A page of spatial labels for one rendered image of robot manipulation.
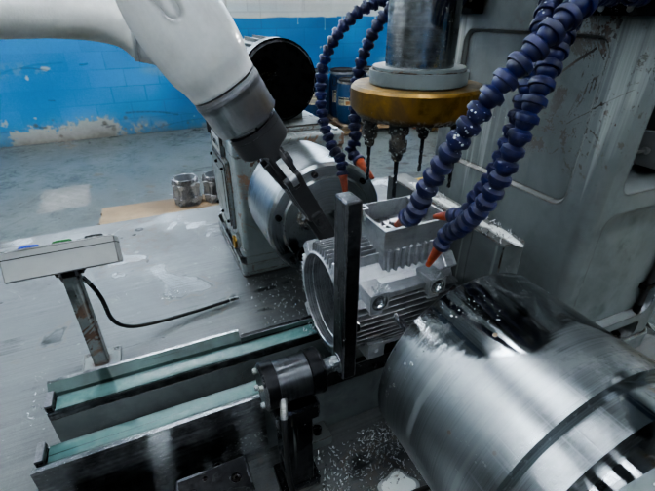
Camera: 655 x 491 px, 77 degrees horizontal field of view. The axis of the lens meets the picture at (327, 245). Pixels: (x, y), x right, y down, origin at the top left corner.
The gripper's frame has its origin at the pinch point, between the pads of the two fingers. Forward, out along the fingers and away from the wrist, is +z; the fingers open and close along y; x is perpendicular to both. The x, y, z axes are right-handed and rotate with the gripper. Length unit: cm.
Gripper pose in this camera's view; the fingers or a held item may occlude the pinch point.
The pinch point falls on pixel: (321, 226)
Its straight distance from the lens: 67.6
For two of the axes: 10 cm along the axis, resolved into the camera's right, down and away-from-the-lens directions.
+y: -4.1, -4.5, 8.0
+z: 4.6, 6.5, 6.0
